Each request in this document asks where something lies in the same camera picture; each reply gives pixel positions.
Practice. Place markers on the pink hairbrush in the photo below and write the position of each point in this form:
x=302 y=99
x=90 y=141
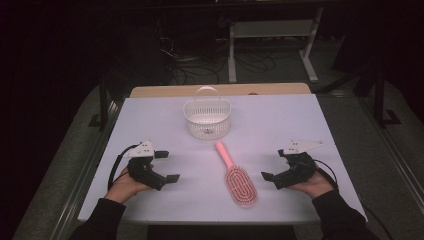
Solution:
x=240 y=184

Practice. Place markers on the white plastic basket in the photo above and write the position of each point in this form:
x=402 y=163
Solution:
x=207 y=118

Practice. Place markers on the white metal stand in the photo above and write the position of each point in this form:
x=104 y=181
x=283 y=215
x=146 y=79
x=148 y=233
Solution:
x=271 y=30

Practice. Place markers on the black stand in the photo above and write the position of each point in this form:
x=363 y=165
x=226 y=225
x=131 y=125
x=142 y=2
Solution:
x=103 y=100
x=380 y=96

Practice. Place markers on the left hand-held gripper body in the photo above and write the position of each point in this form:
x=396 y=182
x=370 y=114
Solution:
x=144 y=171

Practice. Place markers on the person's left hand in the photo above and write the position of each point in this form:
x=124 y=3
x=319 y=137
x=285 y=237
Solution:
x=124 y=187

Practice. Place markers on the wooden table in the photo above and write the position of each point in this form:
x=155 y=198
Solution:
x=233 y=90

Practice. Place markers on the person's right hand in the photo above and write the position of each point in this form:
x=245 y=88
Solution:
x=315 y=186

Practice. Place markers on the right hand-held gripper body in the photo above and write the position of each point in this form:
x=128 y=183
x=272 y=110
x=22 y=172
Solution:
x=296 y=168

